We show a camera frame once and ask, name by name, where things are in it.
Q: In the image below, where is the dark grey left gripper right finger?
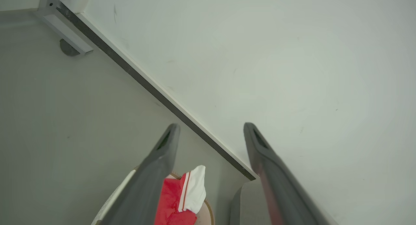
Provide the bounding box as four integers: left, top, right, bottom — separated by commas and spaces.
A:
243, 122, 338, 225

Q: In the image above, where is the white wall box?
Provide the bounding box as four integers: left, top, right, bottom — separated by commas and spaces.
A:
60, 0, 92, 14

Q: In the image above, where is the white laundry basket brown rim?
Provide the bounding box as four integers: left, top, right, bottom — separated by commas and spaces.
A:
91, 167, 215, 225

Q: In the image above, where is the white and black baseboard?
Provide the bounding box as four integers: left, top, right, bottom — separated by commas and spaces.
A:
56, 3, 259, 181

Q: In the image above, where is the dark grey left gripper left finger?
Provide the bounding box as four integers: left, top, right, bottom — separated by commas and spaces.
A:
101, 123, 181, 225

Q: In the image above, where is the red and white clothing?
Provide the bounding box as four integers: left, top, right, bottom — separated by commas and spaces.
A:
154, 165, 207, 225

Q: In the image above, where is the dark round partition foot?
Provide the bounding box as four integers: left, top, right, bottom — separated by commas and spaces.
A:
59, 39, 80, 57

